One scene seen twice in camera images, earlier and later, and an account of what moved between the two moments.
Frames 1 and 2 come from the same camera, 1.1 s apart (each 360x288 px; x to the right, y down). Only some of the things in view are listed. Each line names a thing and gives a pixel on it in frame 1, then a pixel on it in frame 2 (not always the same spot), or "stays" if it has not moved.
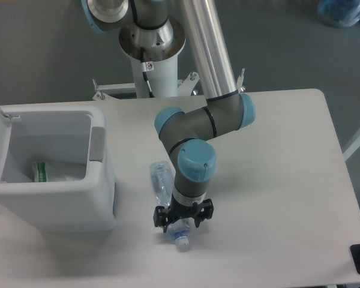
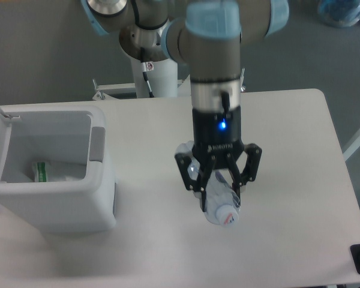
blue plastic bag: (344, 13) stays
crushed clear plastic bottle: (162, 176) -> (222, 200)
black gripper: (177, 211) -> (218, 134)
